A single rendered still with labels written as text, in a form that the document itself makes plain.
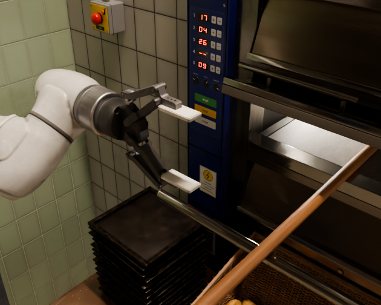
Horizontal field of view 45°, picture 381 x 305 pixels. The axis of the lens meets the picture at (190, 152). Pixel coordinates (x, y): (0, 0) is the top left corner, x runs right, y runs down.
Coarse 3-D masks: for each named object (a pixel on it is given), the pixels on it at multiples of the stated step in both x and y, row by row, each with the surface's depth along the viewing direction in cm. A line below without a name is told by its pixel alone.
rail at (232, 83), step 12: (228, 84) 119; (240, 84) 116; (252, 84) 115; (264, 96) 112; (276, 96) 110; (288, 96) 109; (300, 108) 106; (312, 108) 104; (324, 108) 103; (336, 120) 101; (348, 120) 99; (360, 120) 98; (372, 132) 96
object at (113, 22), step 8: (96, 0) 158; (112, 0) 158; (96, 8) 156; (104, 8) 153; (112, 8) 154; (120, 8) 156; (104, 16) 155; (112, 16) 155; (120, 16) 157; (104, 24) 157; (112, 24) 156; (120, 24) 159; (104, 32) 159; (112, 32) 157
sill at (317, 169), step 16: (256, 144) 140; (272, 144) 140; (272, 160) 138; (288, 160) 134; (304, 160) 132; (320, 160) 132; (320, 176) 128; (352, 176) 125; (352, 192) 123; (368, 192) 120
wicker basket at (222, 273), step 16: (256, 240) 155; (240, 256) 151; (288, 256) 147; (224, 272) 146; (256, 272) 156; (320, 272) 141; (208, 288) 142; (240, 288) 162; (256, 288) 158; (272, 288) 153; (288, 288) 149; (304, 288) 145; (352, 288) 135; (192, 304) 139; (224, 304) 156; (256, 304) 159; (288, 304) 150; (304, 304) 146; (320, 304) 142
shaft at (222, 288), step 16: (352, 160) 126; (336, 176) 120; (320, 192) 114; (304, 208) 108; (288, 224) 104; (272, 240) 99; (256, 256) 95; (240, 272) 92; (224, 288) 88; (208, 304) 85
